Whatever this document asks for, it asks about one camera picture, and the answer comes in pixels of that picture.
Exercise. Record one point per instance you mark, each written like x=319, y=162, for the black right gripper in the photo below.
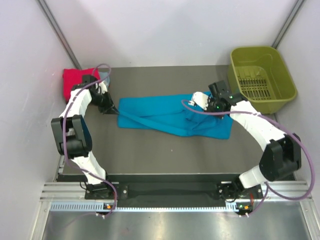
x=210, y=100

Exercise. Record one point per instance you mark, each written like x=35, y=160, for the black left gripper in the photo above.
x=109, y=108

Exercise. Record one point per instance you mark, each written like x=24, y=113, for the turquoise t-shirt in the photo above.
x=167, y=114

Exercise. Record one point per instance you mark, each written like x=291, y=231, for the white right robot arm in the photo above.
x=281, y=152

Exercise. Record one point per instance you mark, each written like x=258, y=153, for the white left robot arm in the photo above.
x=71, y=133

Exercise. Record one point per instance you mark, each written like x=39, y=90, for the light blue folded t-shirt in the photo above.
x=105, y=78

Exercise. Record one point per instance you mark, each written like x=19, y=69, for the green plastic basket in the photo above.
x=260, y=74

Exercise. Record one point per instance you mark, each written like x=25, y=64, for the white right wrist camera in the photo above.
x=200, y=99

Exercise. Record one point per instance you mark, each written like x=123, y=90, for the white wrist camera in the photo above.
x=103, y=87
x=200, y=99

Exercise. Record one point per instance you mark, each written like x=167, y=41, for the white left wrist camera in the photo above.
x=103, y=87

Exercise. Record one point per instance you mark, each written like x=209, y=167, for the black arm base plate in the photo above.
x=214, y=191

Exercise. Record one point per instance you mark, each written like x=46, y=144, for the aluminium frame rail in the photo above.
x=73, y=191

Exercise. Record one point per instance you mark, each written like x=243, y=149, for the grey slotted cable duct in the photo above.
x=103, y=207

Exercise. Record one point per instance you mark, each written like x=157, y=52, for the right aluminium corner post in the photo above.
x=298, y=5

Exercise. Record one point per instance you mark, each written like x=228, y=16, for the aluminium corner post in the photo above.
x=298, y=5
x=44, y=7

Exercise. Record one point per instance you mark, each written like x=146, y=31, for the left aluminium corner post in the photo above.
x=44, y=7

